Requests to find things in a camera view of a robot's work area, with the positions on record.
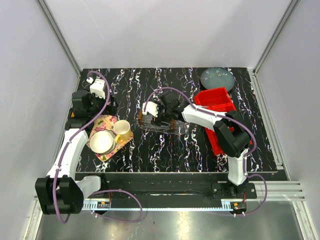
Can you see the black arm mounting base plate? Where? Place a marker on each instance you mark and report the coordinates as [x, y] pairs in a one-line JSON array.
[[213, 185]]

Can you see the floral serving tray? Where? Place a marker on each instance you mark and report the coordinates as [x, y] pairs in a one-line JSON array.
[[106, 122]]

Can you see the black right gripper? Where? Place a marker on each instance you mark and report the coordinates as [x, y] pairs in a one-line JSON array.
[[160, 106]]

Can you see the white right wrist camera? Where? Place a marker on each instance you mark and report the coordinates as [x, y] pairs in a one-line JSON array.
[[150, 108]]

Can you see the white scalloped bowl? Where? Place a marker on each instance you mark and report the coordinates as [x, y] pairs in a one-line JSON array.
[[102, 142]]

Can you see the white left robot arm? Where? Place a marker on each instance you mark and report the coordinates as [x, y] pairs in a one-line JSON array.
[[58, 192]]

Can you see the red plastic compartment bin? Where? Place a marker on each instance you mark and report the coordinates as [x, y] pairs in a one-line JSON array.
[[215, 100]]

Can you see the grey round plate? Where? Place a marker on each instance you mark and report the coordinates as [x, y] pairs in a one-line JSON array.
[[217, 77]]

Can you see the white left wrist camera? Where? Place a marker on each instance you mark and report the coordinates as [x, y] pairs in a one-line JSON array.
[[97, 87]]

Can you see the clear holder with wooden ends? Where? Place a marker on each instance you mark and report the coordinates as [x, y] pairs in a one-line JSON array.
[[147, 122]]

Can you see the cream and yellow mug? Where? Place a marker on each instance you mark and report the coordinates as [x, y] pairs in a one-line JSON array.
[[122, 129]]

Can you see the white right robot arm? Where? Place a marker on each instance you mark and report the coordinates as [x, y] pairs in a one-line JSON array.
[[191, 113]]

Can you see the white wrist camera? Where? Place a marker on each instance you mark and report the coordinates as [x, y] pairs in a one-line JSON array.
[[97, 87], [150, 108]]

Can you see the clear glass oval tray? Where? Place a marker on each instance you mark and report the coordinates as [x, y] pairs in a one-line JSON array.
[[181, 128]]

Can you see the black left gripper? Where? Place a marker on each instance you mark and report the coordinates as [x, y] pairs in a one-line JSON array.
[[112, 107]]

